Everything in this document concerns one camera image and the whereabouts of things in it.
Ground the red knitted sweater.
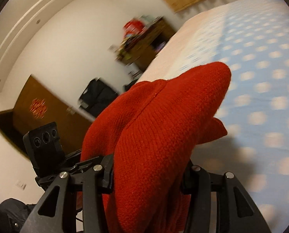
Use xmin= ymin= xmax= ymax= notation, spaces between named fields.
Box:
xmin=81 ymin=62 xmax=231 ymax=232

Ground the brown wooden door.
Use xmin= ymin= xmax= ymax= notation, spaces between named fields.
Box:
xmin=0 ymin=75 xmax=92 ymax=158

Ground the black bag on chair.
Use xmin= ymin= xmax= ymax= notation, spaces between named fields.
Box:
xmin=79 ymin=78 xmax=119 ymax=118

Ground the red item on shelf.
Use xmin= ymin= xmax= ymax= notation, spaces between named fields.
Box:
xmin=123 ymin=18 xmax=145 ymax=38

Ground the blue polka dot bedspread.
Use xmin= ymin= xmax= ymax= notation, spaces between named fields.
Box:
xmin=141 ymin=0 xmax=289 ymax=232

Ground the black camera box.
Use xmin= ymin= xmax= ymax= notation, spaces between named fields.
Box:
xmin=23 ymin=122 xmax=65 ymax=177

